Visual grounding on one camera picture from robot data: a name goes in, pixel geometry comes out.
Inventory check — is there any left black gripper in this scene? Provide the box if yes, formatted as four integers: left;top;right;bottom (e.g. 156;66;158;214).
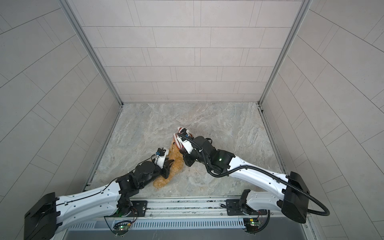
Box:
139;158;177;190

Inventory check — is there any right green circuit board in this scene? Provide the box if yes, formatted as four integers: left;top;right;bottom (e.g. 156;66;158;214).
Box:
243;219;260;234

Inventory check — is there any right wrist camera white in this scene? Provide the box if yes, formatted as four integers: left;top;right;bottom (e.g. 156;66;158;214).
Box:
178;135;194;154

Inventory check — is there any green circuit board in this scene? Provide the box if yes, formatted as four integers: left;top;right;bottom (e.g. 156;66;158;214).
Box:
243;219;260;234
113;220;133;236

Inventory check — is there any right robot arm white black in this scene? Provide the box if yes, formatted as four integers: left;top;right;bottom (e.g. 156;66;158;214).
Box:
176;134;311;224

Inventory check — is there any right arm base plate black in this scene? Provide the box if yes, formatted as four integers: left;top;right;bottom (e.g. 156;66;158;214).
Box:
221;199;268;216

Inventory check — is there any brown plush teddy bear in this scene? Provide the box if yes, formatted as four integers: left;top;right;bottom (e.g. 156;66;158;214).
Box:
153;141;185;189

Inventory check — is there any right black corrugated cable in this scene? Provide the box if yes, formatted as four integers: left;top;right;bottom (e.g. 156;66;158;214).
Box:
176;132;331;217

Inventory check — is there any aluminium mounting rail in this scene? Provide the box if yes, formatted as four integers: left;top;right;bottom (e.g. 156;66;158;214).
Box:
59;196;310;221

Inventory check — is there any aluminium corner post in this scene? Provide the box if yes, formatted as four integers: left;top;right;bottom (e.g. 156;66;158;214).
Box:
259;0;312;108
58;0;124;107

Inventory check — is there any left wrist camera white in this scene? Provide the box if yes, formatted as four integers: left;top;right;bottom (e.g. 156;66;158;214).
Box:
154;148;169;169

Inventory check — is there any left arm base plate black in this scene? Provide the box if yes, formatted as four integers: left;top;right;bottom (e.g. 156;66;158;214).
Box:
109;201;148;218

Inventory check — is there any left green circuit board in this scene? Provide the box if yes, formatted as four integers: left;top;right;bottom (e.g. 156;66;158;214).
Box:
113;220;133;236

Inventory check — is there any right aluminium corner post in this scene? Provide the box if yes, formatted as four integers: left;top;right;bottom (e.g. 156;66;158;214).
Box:
259;0;312;108

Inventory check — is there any red white striped knit sweater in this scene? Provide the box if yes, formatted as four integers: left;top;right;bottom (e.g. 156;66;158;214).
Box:
173;127;189;150

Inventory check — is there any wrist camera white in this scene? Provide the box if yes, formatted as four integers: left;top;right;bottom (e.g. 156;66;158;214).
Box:
178;135;194;154
154;148;169;169

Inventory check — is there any white ventilation grille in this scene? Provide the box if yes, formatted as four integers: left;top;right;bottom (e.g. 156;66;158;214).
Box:
69;218;246;231

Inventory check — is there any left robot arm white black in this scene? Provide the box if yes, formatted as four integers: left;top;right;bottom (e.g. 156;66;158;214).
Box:
24;160;174;240

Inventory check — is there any left aluminium corner post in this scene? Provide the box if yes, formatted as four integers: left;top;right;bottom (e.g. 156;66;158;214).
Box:
58;0;124;107

